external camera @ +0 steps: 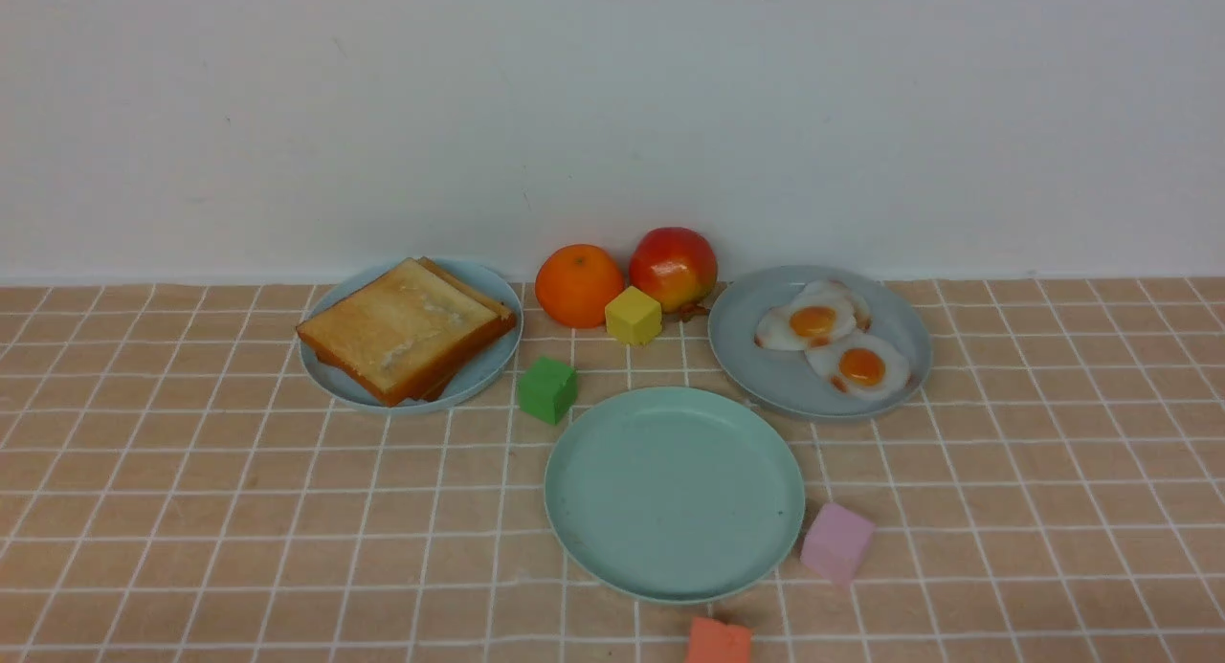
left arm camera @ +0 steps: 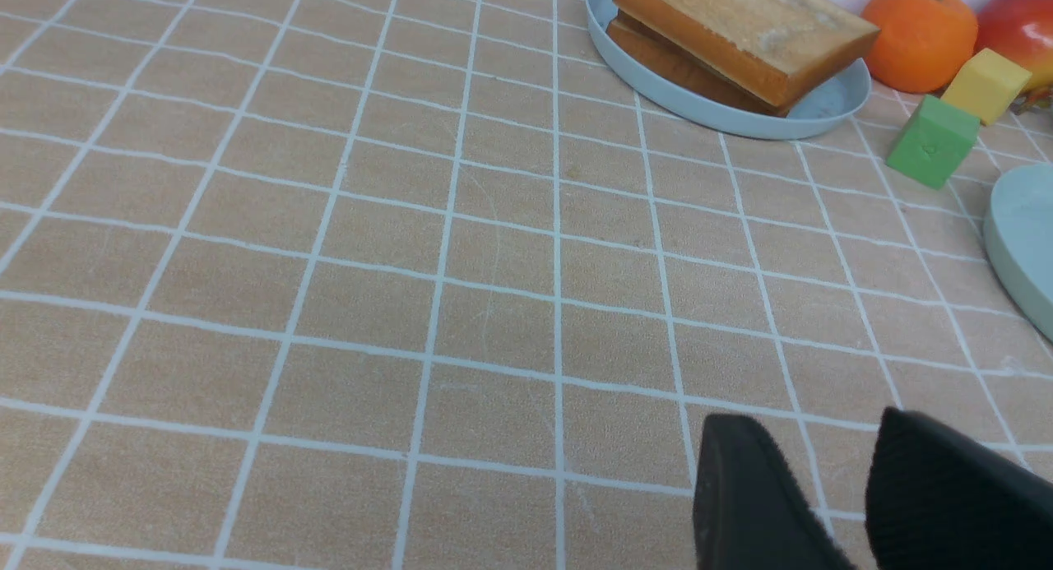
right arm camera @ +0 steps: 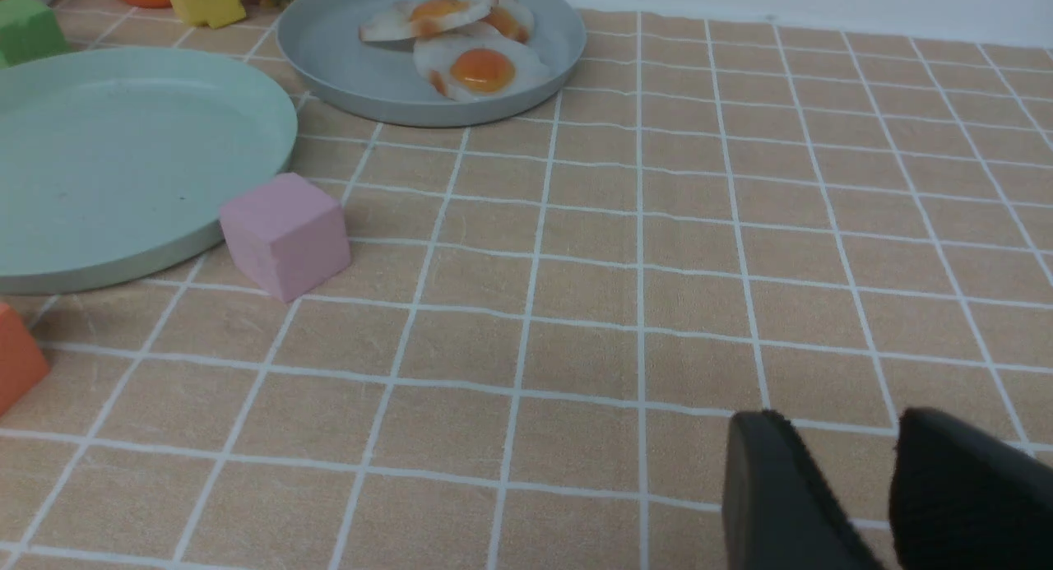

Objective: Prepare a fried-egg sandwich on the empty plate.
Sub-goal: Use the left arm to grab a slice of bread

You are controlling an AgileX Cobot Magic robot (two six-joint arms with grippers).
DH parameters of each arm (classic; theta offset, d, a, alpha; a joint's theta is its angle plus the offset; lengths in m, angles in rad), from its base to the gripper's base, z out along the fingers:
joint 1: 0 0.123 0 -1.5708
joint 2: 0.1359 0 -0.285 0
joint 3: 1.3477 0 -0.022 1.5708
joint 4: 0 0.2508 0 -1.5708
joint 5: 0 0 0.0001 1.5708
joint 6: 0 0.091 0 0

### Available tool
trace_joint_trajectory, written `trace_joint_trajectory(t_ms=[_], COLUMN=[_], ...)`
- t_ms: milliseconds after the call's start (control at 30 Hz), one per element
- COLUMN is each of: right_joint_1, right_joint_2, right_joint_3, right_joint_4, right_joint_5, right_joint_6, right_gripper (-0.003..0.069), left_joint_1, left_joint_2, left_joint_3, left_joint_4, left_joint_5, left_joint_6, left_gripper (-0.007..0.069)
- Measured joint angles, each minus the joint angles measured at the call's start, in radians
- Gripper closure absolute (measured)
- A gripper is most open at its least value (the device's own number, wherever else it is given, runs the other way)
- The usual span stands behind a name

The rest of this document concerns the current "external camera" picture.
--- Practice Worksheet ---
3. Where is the orange-red cube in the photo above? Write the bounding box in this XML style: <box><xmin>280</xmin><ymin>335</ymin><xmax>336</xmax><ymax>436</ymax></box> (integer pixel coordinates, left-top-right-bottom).
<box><xmin>685</xmin><ymin>618</ymin><xmax>753</xmax><ymax>663</ymax></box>

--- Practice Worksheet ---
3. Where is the yellow cube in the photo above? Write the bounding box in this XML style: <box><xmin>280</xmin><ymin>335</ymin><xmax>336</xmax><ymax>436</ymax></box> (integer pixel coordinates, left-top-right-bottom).
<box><xmin>605</xmin><ymin>286</ymin><xmax>662</xmax><ymax>346</ymax></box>

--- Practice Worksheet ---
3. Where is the orange fruit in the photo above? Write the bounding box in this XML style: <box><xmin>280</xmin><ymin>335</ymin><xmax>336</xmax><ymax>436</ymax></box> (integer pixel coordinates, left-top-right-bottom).
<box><xmin>534</xmin><ymin>244</ymin><xmax>627</xmax><ymax>330</ymax></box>

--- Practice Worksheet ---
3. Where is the light blue bread plate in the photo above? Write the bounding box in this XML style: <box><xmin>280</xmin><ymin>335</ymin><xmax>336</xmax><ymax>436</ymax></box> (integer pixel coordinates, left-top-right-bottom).
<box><xmin>295</xmin><ymin>256</ymin><xmax>523</xmax><ymax>414</ymax></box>

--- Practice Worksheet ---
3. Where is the teal centre plate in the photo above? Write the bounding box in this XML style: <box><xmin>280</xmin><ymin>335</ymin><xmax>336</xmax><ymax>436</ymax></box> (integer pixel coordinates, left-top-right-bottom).
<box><xmin>544</xmin><ymin>386</ymin><xmax>809</xmax><ymax>605</ymax></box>

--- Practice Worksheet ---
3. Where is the upper fried egg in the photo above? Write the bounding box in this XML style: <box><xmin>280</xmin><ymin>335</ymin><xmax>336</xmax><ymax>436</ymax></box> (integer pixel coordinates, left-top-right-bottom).
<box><xmin>755</xmin><ymin>279</ymin><xmax>873</xmax><ymax>352</ymax></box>

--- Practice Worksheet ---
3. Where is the fried egg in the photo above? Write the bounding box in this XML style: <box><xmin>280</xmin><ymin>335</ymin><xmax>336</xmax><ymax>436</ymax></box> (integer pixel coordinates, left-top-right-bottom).
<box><xmin>755</xmin><ymin>279</ymin><xmax>873</xmax><ymax>352</ymax></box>
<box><xmin>804</xmin><ymin>332</ymin><xmax>913</xmax><ymax>402</ymax></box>

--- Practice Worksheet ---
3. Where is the red apple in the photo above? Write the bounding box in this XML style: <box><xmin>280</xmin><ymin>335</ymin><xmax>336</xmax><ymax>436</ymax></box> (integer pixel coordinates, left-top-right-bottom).
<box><xmin>627</xmin><ymin>227</ymin><xmax>718</xmax><ymax>321</ymax></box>

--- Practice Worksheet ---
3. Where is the grey egg plate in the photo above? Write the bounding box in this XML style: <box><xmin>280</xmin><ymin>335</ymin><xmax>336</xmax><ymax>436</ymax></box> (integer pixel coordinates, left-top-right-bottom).
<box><xmin>707</xmin><ymin>265</ymin><xmax>933</xmax><ymax>422</ymax></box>

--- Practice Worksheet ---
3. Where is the pink cube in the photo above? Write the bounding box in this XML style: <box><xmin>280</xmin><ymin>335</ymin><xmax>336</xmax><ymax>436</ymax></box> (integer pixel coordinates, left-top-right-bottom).
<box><xmin>800</xmin><ymin>502</ymin><xmax>876</xmax><ymax>589</ymax></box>

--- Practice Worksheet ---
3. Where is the lower fried egg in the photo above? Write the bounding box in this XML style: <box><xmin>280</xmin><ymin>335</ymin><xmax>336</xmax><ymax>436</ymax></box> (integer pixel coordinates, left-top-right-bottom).
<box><xmin>804</xmin><ymin>332</ymin><xmax>913</xmax><ymax>402</ymax></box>

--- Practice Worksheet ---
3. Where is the green cube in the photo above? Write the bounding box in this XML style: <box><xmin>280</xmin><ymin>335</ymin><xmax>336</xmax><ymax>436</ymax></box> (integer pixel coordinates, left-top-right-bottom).
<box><xmin>517</xmin><ymin>357</ymin><xmax>578</xmax><ymax>425</ymax></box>

